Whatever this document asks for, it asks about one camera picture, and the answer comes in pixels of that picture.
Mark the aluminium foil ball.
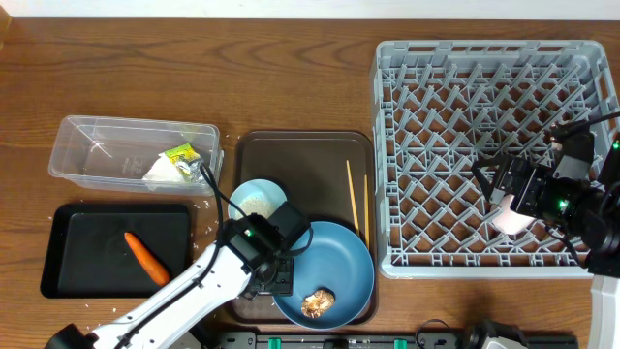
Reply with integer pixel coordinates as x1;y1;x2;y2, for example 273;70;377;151
174;157;205;183

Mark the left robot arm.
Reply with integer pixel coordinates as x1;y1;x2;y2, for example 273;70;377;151
46;201;312;349

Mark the pink cup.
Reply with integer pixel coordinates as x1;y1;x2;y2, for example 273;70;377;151
491;195;534;236

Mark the grey plastic dishwasher rack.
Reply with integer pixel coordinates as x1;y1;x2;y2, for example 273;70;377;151
370;40;619;279

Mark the large blue plate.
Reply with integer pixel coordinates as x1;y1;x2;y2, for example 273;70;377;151
273;221;375;331

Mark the brown food scrap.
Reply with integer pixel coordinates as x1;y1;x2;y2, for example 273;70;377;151
301;289;335;319

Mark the black tray bin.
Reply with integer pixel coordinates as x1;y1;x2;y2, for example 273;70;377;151
40;204;192;299

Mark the left wooden chopstick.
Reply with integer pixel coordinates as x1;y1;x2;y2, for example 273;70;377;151
346;160;360;237

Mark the clear plastic bin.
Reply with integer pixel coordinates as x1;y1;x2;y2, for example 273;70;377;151
48;115;224;196

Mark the wooden chopstick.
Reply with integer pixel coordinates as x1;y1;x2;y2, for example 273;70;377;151
363;174;370;250
346;160;360;237

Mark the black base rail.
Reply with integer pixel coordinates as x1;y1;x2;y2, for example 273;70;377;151
193;319;580;349

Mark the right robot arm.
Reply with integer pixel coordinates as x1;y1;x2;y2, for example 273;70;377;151
472;117;619;348

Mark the orange carrot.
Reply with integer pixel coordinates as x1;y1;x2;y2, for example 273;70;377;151
124;232;171;287

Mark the yellow green wrapper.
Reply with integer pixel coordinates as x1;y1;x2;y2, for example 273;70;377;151
164;143;201;167

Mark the small blue rice dish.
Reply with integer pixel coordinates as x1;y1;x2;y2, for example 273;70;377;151
230;179;288;218

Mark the right wooden chopstick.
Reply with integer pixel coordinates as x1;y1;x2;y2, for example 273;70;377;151
363;174;370;250

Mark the brown serving tray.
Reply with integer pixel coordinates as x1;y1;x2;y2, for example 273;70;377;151
229;131;378;325

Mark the white napkin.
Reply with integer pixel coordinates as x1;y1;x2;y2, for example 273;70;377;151
142;152;185;183

